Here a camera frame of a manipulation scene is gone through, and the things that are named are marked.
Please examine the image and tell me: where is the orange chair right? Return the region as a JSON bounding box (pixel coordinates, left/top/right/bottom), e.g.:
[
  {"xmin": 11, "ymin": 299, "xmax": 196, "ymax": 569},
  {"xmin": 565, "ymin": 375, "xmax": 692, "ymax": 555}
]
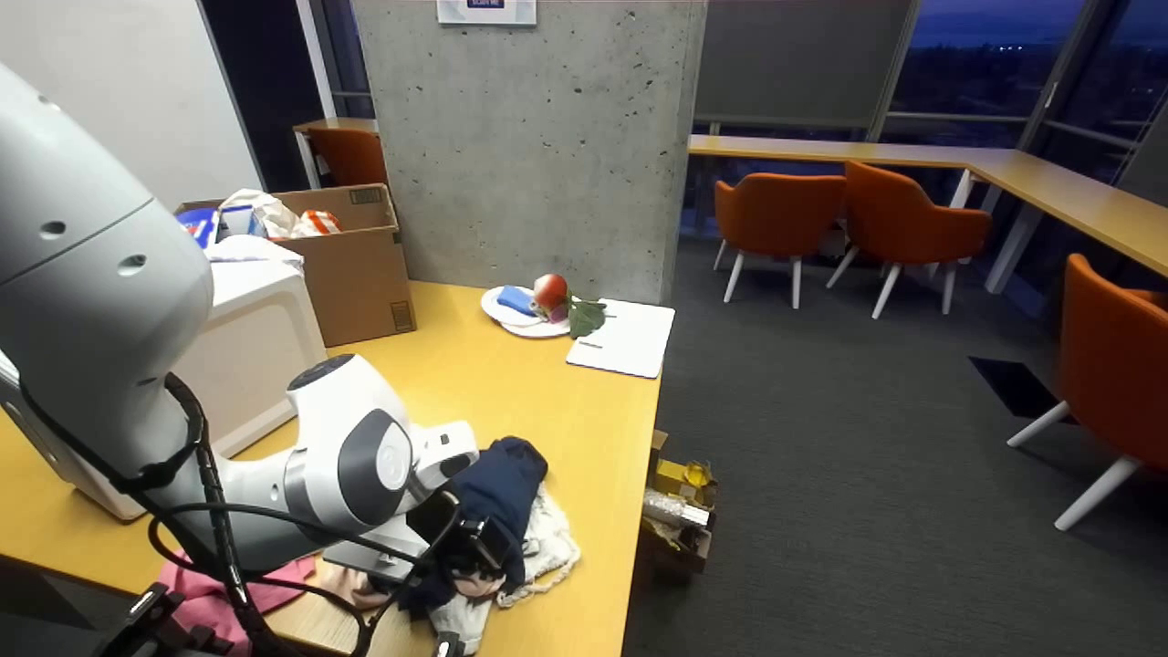
[{"xmin": 1008, "ymin": 251, "xmax": 1168, "ymax": 533}]

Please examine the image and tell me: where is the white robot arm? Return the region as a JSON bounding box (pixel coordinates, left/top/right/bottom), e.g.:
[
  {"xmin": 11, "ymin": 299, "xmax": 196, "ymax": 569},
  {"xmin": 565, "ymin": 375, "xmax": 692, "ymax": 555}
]
[{"xmin": 0, "ymin": 68, "xmax": 479, "ymax": 574}]

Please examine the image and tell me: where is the small box on floor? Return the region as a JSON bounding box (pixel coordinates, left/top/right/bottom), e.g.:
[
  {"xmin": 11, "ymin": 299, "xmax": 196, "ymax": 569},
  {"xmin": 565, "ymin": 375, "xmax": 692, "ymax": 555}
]
[{"xmin": 638, "ymin": 430, "xmax": 717, "ymax": 580}]

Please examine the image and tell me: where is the black tripod in foreground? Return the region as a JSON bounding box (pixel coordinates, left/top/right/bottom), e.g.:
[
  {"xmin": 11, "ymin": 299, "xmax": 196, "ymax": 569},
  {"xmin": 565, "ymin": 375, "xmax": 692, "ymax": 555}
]
[{"xmin": 92, "ymin": 583, "xmax": 232, "ymax": 657}]

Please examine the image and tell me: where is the orange chair middle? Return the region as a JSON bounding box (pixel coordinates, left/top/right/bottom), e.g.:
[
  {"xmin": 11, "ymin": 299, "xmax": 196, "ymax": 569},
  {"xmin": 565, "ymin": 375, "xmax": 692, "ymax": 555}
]
[{"xmin": 834, "ymin": 161, "xmax": 988, "ymax": 319}]

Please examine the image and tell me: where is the white plate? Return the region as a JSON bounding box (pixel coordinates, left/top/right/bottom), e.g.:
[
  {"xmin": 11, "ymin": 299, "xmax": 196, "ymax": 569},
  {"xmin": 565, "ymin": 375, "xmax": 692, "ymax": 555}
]
[{"xmin": 479, "ymin": 286, "xmax": 569, "ymax": 339}]

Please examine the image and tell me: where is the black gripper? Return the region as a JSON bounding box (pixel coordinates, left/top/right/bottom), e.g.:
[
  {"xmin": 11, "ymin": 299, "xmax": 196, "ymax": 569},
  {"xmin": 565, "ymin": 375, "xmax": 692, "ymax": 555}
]
[{"xmin": 404, "ymin": 488, "xmax": 512, "ymax": 580}]

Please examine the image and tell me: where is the long wooden wall desk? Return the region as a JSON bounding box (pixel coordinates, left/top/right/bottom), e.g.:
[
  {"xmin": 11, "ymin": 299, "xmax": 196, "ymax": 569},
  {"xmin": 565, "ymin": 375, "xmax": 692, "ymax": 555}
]
[{"xmin": 692, "ymin": 136, "xmax": 1168, "ymax": 273}]

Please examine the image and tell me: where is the brown cardboard box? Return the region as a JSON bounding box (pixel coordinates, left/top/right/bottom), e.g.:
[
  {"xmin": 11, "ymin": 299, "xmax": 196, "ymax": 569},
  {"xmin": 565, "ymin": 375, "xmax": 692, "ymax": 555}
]
[{"xmin": 178, "ymin": 178, "xmax": 421, "ymax": 349}]

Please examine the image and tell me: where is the green leaf toy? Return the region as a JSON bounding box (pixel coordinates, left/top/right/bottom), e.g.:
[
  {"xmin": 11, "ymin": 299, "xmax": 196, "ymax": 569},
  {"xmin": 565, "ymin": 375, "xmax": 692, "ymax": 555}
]
[{"xmin": 569, "ymin": 299, "xmax": 608, "ymax": 335}]

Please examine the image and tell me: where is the red apple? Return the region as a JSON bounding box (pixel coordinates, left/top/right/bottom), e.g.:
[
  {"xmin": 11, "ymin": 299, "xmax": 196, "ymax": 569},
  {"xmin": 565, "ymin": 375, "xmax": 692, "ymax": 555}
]
[{"xmin": 532, "ymin": 273, "xmax": 569, "ymax": 321}]

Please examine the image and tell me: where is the orange printed white cloth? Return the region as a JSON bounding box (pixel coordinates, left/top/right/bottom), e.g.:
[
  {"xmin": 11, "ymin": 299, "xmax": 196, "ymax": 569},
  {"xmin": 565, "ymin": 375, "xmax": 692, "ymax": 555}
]
[{"xmin": 311, "ymin": 560, "xmax": 401, "ymax": 614}]

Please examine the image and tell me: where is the white crumpled cloth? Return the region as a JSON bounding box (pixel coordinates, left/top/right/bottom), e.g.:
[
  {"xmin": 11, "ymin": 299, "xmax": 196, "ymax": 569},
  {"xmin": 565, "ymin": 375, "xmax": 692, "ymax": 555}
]
[{"xmin": 429, "ymin": 493, "xmax": 582, "ymax": 653}]

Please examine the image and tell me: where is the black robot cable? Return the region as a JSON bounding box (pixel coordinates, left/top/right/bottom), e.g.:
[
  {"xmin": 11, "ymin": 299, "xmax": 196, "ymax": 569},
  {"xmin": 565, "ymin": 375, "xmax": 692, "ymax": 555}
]
[{"xmin": 0, "ymin": 349, "xmax": 488, "ymax": 657}]

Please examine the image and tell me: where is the blue sponge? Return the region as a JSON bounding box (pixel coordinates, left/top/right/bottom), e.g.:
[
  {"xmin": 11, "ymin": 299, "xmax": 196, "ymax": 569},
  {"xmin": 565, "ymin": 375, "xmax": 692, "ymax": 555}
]
[{"xmin": 497, "ymin": 286, "xmax": 538, "ymax": 319}]

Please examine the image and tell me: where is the navy blue cloth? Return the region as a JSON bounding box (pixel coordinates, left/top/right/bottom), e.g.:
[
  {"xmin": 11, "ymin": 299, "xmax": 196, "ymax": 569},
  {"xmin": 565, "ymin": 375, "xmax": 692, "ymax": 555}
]
[{"xmin": 400, "ymin": 434, "xmax": 548, "ymax": 617}]

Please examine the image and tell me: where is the orange chair far left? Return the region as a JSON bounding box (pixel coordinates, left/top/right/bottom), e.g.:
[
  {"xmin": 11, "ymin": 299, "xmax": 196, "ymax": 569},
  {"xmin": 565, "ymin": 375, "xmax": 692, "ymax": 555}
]
[{"xmin": 717, "ymin": 173, "xmax": 846, "ymax": 302}]

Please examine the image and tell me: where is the orange chair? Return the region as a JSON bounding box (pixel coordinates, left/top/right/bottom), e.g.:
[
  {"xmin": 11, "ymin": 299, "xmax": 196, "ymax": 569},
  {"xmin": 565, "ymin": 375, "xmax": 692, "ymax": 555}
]
[
  {"xmin": 834, "ymin": 161, "xmax": 988, "ymax": 319},
  {"xmin": 717, "ymin": 173, "xmax": 846, "ymax": 302},
  {"xmin": 1008, "ymin": 251, "xmax": 1168, "ymax": 533}
]

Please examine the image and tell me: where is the white paper sheet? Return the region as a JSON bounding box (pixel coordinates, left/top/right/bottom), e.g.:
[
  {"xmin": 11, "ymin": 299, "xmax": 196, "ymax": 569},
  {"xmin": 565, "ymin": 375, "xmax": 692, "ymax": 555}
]
[{"xmin": 565, "ymin": 299, "xmax": 676, "ymax": 378}]

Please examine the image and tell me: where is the white microwave box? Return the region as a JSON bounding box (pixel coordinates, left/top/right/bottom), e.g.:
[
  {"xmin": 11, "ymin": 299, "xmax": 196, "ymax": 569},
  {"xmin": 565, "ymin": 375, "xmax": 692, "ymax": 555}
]
[{"xmin": 3, "ymin": 247, "xmax": 325, "ymax": 523}]

